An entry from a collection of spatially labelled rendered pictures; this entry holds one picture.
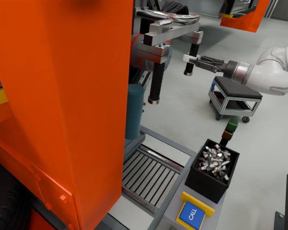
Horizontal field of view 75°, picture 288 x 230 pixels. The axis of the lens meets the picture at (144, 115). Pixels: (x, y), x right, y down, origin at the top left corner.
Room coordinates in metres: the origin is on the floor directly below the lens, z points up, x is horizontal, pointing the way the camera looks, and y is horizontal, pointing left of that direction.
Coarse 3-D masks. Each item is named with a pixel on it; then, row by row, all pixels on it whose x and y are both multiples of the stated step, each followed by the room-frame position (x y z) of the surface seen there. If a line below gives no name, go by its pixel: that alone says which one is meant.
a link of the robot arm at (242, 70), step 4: (240, 64) 0.77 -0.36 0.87; (244, 64) 0.77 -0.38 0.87; (248, 64) 0.76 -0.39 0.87; (252, 64) 0.76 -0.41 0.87; (236, 68) 0.77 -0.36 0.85; (240, 68) 0.75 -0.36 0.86; (244, 68) 0.75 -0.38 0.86; (248, 68) 0.74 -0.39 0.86; (236, 72) 0.75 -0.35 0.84; (240, 72) 0.74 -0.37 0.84; (244, 72) 0.74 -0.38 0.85; (248, 72) 0.73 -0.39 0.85; (232, 76) 0.77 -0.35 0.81; (236, 76) 0.75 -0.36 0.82; (240, 76) 0.74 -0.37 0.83; (244, 76) 0.73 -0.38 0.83; (248, 76) 0.73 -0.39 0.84; (232, 80) 0.76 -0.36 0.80; (236, 80) 0.75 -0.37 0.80; (240, 80) 0.74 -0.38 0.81; (244, 80) 0.73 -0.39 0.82; (244, 84) 0.74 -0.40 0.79
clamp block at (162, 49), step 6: (138, 42) 0.60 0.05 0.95; (138, 48) 0.60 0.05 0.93; (144, 48) 0.59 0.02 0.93; (150, 48) 0.58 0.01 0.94; (156, 48) 0.57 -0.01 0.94; (162, 48) 0.56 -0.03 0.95; (168, 48) 0.59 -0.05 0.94; (138, 54) 0.60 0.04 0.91; (144, 54) 0.59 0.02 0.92; (150, 54) 0.58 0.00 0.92; (156, 54) 0.57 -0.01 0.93; (162, 54) 0.56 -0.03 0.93; (150, 60) 0.58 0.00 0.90; (156, 60) 0.57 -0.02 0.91; (162, 60) 0.57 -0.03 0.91
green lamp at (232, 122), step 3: (231, 120) 0.66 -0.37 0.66; (234, 120) 0.66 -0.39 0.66; (228, 123) 0.65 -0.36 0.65; (231, 123) 0.64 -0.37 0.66; (234, 123) 0.64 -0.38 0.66; (237, 123) 0.65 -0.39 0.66; (228, 126) 0.64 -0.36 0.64; (231, 126) 0.64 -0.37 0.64; (234, 126) 0.63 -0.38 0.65; (237, 126) 0.63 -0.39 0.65; (228, 129) 0.64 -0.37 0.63; (231, 129) 0.64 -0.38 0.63; (234, 129) 0.63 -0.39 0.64
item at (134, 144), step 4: (140, 132) 1.09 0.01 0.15; (144, 132) 1.07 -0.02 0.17; (140, 136) 1.05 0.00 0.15; (144, 136) 1.06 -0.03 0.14; (132, 140) 1.00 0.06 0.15; (136, 140) 1.00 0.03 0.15; (140, 140) 1.01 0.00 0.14; (128, 144) 0.95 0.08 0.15; (132, 144) 0.95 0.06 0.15; (136, 144) 0.96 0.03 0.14; (140, 144) 1.02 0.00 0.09; (124, 148) 0.90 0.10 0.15; (128, 148) 0.91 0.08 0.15; (132, 148) 0.92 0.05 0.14; (136, 148) 0.97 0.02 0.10; (124, 152) 0.87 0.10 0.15; (128, 152) 0.88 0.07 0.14; (132, 152) 0.92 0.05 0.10; (124, 156) 0.84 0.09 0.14; (128, 156) 0.88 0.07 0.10; (124, 160) 0.84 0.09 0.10
